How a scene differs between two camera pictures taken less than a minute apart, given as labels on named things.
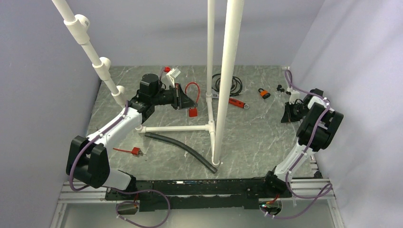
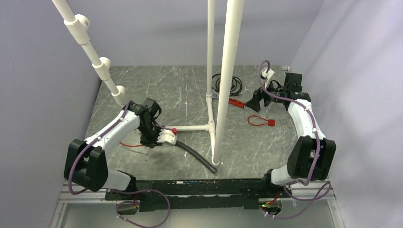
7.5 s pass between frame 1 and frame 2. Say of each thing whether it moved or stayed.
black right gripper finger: moved
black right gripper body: moved
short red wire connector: moved
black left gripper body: moved
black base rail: stayed
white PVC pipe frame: stayed
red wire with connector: moved
